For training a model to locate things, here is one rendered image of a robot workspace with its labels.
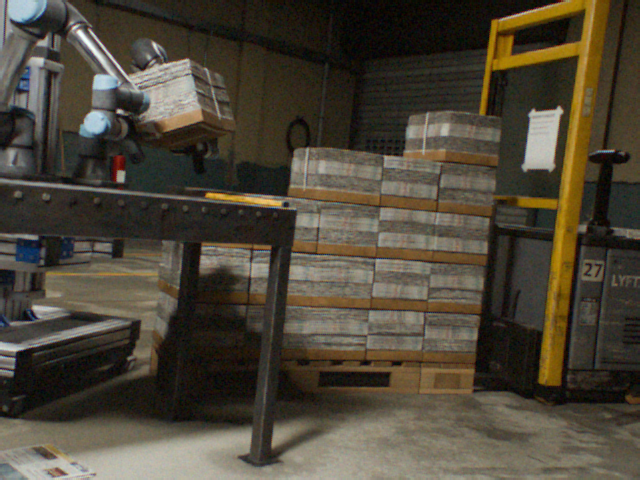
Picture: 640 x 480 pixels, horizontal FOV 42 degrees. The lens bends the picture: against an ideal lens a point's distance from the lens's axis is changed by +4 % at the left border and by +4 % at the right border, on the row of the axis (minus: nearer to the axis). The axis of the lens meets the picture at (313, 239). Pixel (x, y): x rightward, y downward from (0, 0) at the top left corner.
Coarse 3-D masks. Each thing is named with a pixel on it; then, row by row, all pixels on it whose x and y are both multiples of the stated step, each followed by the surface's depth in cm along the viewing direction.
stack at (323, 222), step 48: (192, 192) 322; (336, 240) 350; (384, 240) 360; (432, 240) 369; (240, 288) 334; (288, 288) 343; (336, 288) 352; (384, 288) 361; (240, 336) 336; (288, 336) 344; (336, 336) 354; (384, 336) 364; (192, 384) 329; (240, 384) 352; (288, 384) 346; (336, 384) 371
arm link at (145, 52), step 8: (136, 40) 344; (144, 40) 342; (136, 48) 340; (144, 48) 339; (152, 48) 340; (136, 56) 340; (144, 56) 338; (152, 56) 338; (160, 56) 340; (144, 64) 339; (152, 64) 338; (160, 64) 339
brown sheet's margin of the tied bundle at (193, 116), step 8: (192, 112) 286; (200, 112) 286; (208, 112) 292; (160, 120) 289; (168, 120) 288; (176, 120) 287; (184, 120) 287; (192, 120) 286; (200, 120) 286; (208, 120) 291; (216, 120) 300; (160, 128) 289; (168, 128) 288; (176, 128) 288
